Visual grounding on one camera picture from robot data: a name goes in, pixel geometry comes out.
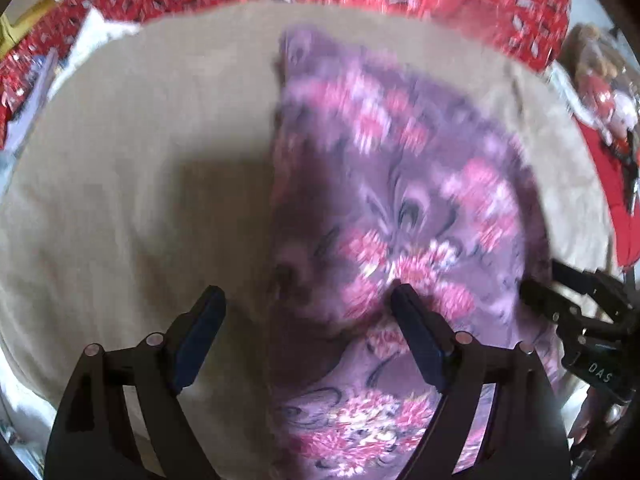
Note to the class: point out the yellow cardboard box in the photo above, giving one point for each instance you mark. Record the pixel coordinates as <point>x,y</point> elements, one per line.
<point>15,30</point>

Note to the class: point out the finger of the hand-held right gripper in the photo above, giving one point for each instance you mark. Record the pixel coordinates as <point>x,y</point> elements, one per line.
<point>590,282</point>
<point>547,301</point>

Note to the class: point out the purple floral garment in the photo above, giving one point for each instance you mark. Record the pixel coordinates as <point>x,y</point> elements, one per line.
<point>400,200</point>

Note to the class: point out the white cloth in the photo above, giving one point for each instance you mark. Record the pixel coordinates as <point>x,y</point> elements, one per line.
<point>97,30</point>

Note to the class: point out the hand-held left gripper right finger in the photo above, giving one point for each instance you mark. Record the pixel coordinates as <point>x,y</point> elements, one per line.
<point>425,347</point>

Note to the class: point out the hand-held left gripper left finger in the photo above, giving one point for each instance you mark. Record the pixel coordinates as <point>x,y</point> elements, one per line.
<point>200,340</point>

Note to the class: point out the plain red cloth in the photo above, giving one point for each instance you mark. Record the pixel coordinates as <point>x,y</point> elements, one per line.
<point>617,200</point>

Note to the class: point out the stuffed toy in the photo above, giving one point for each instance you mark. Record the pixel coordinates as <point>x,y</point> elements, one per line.
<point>600,85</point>

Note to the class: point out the beige blanket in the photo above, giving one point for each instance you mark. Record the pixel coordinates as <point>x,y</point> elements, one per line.
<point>150,185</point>

